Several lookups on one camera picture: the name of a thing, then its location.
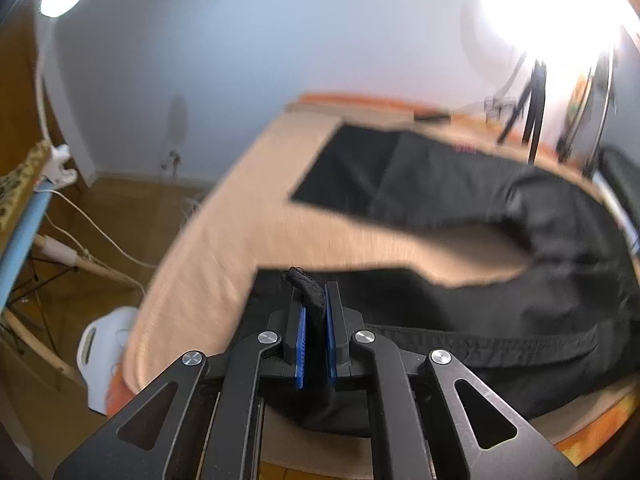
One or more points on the white plastic stool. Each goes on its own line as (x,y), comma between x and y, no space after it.
(107,360)

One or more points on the wooden chair leg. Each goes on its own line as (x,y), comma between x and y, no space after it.
(100,267)

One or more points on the grey folding hoop rack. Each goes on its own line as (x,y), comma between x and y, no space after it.
(602,100)

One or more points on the light blue table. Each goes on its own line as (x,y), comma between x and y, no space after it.
(25,230)

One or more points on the beige blanket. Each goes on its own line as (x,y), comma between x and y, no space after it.
(250,210)

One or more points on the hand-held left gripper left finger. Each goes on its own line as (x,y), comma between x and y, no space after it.
(300,350)

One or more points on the leopard patterned cloth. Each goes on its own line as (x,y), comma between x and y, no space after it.
(20,175)

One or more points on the black pants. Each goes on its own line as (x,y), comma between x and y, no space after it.
(450,185)

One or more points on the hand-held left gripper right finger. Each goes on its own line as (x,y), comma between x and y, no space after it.
(331,355)

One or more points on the orange patterned hanging cloth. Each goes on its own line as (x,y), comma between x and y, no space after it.
(580,105)

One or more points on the black tripod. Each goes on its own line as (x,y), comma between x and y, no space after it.
(532,110)

